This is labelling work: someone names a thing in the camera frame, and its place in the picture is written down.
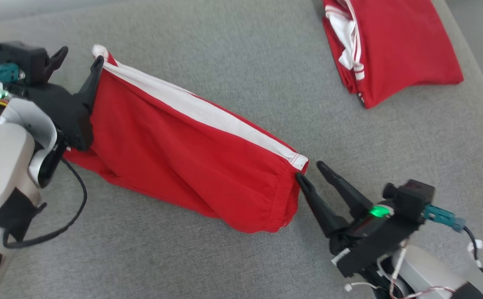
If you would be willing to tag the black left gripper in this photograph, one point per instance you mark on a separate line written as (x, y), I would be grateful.
(67, 114)

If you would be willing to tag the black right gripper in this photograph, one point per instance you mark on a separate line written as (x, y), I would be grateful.
(370, 241)

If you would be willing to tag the red shorts with white stripe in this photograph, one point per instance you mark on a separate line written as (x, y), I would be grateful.
(162, 158)

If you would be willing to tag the red and white basketball jersey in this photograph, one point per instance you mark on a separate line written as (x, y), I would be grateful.
(399, 50)

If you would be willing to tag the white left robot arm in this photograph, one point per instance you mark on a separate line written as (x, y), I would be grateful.
(0, 166)

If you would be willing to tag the grey fabric sofa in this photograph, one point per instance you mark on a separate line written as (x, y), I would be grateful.
(224, 62)

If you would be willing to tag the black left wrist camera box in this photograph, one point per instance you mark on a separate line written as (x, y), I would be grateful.
(25, 60)

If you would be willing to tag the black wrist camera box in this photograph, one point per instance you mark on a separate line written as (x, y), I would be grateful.
(411, 197)
(25, 60)

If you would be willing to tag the teal left camera connector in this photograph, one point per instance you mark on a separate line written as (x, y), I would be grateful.
(4, 72)

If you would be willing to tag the teal camera connector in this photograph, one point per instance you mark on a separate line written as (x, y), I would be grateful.
(4, 72)
(442, 216)

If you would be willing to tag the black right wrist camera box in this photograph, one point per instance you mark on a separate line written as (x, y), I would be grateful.
(411, 197)

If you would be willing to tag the teal right camera connector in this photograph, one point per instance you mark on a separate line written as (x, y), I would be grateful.
(442, 216)

